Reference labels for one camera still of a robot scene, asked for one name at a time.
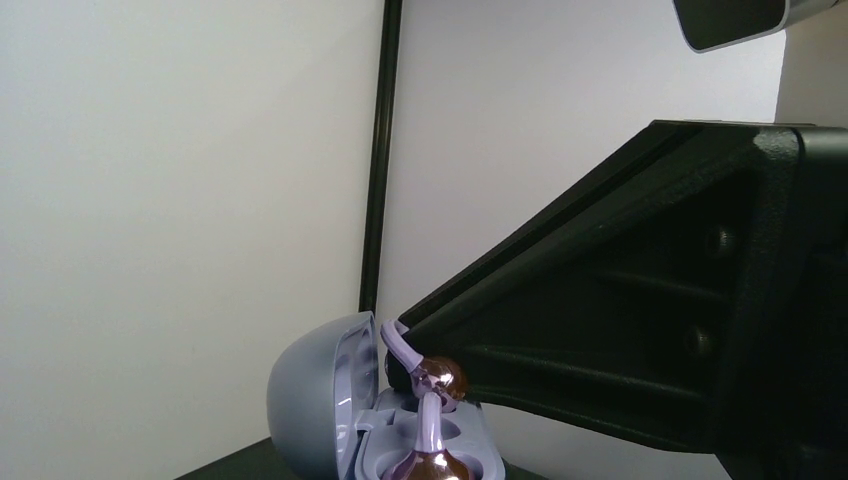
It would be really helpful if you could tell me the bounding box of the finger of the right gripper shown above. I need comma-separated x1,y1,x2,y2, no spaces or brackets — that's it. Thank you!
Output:
399,121,758,453

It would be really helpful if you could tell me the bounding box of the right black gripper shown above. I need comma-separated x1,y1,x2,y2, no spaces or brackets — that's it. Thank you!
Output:
725,126,847,479

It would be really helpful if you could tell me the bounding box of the purple earbud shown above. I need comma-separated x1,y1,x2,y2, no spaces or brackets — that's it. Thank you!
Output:
382,392,475,480
380,319,469,413

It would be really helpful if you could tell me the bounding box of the lavender earbud charging case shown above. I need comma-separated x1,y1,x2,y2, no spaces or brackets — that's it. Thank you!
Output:
266,311,506,480

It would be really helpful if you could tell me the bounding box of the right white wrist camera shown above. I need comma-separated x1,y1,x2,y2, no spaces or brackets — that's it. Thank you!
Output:
672,0,843,53

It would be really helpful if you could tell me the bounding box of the rear black enclosure post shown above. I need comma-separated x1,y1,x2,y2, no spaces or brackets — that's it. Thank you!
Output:
358,0,403,312

